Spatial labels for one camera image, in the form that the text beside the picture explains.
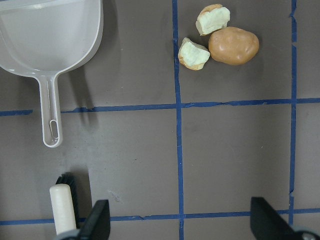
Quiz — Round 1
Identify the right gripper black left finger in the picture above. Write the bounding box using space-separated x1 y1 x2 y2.
78 199 111 240

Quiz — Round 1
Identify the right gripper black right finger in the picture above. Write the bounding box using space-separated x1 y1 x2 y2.
250 197 300 240

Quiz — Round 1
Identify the white plastic dustpan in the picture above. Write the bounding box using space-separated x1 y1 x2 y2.
0 0 104 148

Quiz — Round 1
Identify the brown potato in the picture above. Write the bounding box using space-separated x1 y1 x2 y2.
208 26 260 66

